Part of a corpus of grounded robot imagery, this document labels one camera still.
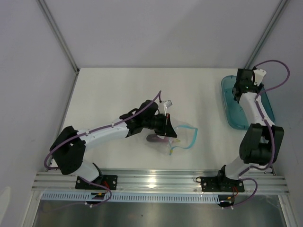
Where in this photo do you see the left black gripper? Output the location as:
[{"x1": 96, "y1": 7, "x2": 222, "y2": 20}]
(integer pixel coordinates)
[{"x1": 143, "y1": 113, "x2": 177, "y2": 138}]

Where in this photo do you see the clear zip top bag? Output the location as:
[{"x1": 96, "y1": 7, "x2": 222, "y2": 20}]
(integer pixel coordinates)
[{"x1": 145, "y1": 119, "x2": 199, "y2": 158}]

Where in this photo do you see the purple eggplant toy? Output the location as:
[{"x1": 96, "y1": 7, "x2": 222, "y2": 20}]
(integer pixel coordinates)
[{"x1": 146, "y1": 134, "x2": 167, "y2": 143}]

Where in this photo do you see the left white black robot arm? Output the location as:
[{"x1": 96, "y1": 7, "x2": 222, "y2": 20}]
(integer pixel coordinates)
[{"x1": 50, "y1": 100, "x2": 177, "y2": 189}]

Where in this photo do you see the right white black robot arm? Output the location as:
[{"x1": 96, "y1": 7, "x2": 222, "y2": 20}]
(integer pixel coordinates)
[{"x1": 216, "y1": 69, "x2": 284, "y2": 191}]

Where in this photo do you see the teal plastic bin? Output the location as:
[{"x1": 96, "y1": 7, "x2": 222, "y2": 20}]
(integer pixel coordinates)
[{"x1": 221, "y1": 75, "x2": 275, "y2": 130}]

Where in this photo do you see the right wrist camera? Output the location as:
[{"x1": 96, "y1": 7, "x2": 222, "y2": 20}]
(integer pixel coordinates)
[{"x1": 253, "y1": 69, "x2": 267, "y2": 86}]

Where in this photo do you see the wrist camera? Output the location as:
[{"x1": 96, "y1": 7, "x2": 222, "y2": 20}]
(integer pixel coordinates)
[
  {"x1": 253, "y1": 69, "x2": 267, "y2": 86},
  {"x1": 159, "y1": 100, "x2": 172, "y2": 115}
]

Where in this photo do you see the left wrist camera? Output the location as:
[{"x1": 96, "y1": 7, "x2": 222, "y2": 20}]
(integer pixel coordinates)
[{"x1": 159, "y1": 100, "x2": 172, "y2": 115}]

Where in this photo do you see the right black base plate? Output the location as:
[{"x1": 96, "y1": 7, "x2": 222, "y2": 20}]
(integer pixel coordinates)
[{"x1": 197, "y1": 176, "x2": 245, "y2": 192}]

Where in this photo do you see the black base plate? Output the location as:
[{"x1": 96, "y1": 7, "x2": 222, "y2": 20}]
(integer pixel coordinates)
[
  {"x1": 75, "y1": 175, "x2": 118, "y2": 190},
  {"x1": 197, "y1": 176, "x2": 245, "y2": 192}
]

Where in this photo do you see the right aluminium frame post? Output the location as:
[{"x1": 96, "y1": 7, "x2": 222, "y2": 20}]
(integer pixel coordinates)
[{"x1": 244, "y1": 0, "x2": 291, "y2": 69}]

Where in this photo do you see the aluminium frame post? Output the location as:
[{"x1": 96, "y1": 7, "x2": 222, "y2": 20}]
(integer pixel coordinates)
[
  {"x1": 36, "y1": 0, "x2": 80, "y2": 74},
  {"x1": 244, "y1": 0, "x2": 291, "y2": 69}
]

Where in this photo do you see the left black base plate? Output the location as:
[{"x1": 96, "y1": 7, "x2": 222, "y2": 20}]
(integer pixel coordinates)
[{"x1": 75, "y1": 175, "x2": 118, "y2": 190}]

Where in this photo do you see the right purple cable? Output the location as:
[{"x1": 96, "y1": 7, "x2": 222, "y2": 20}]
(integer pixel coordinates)
[{"x1": 222, "y1": 59, "x2": 291, "y2": 210}]

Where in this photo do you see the aluminium rail beam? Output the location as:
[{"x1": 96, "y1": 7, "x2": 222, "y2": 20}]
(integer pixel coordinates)
[{"x1": 31, "y1": 169, "x2": 290, "y2": 195}]

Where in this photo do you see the white slotted cable duct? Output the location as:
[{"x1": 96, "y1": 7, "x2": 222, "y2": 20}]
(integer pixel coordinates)
[{"x1": 41, "y1": 191, "x2": 220, "y2": 204}]

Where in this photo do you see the left aluminium frame post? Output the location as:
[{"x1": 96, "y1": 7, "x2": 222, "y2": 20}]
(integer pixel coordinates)
[{"x1": 36, "y1": 0, "x2": 80, "y2": 74}]

